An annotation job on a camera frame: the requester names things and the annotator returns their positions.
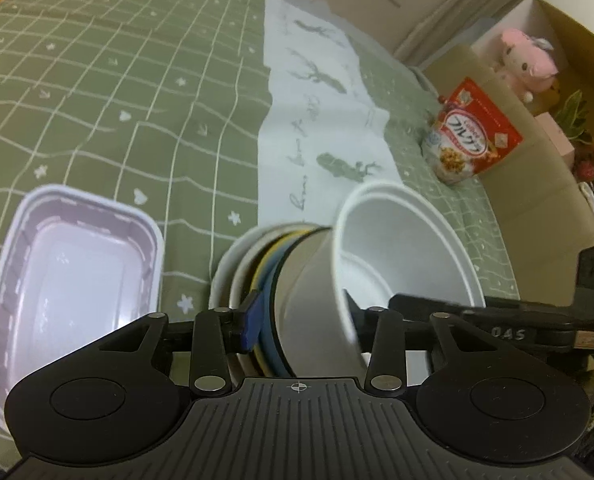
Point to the beige sofa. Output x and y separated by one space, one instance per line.
537 195

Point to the green potted plant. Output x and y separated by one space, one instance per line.
584 125

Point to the white deer print cloth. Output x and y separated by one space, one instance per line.
317 125

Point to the white plastic tub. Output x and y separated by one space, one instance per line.
72 280

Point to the pink plush toy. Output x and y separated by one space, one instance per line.
527 62

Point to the pink box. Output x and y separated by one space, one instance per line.
557 135

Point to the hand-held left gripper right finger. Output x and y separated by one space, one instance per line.
383 340

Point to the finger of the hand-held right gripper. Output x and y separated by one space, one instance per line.
427 305

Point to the cardboard box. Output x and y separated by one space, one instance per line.
582 45

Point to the green checked cloth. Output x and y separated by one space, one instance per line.
102 90

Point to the red cereal bag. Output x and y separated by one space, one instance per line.
469 135

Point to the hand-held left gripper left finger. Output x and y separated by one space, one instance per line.
251 325

